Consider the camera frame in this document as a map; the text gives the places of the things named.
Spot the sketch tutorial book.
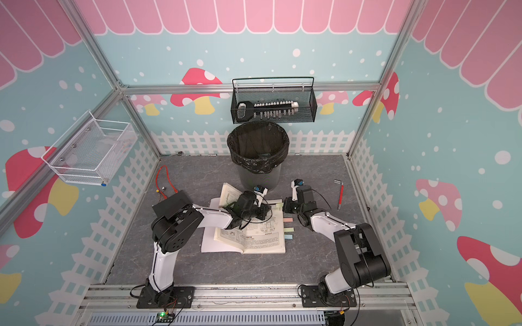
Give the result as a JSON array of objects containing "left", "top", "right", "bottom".
[{"left": 201, "top": 199, "right": 285, "bottom": 254}]

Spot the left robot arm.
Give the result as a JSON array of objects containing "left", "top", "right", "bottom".
[{"left": 145, "top": 191, "right": 272, "bottom": 297}]

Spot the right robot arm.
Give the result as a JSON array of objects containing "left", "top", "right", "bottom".
[{"left": 284, "top": 185, "right": 392, "bottom": 297}]

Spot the mesh trash bin black bag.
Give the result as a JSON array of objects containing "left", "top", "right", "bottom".
[{"left": 227, "top": 122, "right": 290, "bottom": 190}]

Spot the black flat box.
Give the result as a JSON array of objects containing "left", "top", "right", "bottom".
[{"left": 152, "top": 191, "right": 192, "bottom": 219}]

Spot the small circuit board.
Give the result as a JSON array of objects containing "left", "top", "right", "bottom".
[{"left": 155, "top": 312, "right": 176, "bottom": 324}]

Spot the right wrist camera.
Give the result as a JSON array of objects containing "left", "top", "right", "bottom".
[{"left": 291, "top": 179, "right": 304, "bottom": 201}]

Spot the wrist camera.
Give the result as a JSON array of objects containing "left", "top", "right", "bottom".
[
  {"left": 291, "top": 179, "right": 304, "bottom": 201},
  {"left": 254, "top": 186, "right": 268, "bottom": 197}
]

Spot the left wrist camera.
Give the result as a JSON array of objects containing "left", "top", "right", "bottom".
[{"left": 254, "top": 186, "right": 268, "bottom": 197}]

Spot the red handled hex key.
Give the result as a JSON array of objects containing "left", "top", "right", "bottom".
[{"left": 334, "top": 179, "right": 344, "bottom": 211}]

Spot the red cable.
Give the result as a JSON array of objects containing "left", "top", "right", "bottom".
[{"left": 154, "top": 164, "right": 179, "bottom": 200}]

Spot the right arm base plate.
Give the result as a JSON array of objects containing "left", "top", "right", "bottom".
[{"left": 297, "top": 283, "right": 357, "bottom": 309}]

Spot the black wire wall basket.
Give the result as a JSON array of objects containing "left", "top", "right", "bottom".
[{"left": 231, "top": 77, "right": 318, "bottom": 124}]

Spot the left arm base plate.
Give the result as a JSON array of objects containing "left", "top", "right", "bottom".
[{"left": 136, "top": 285, "right": 196, "bottom": 309}]

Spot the white wire wall basket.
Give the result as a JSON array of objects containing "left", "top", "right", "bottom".
[{"left": 41, "top": 111, "right": 138, "bottom": 187}]

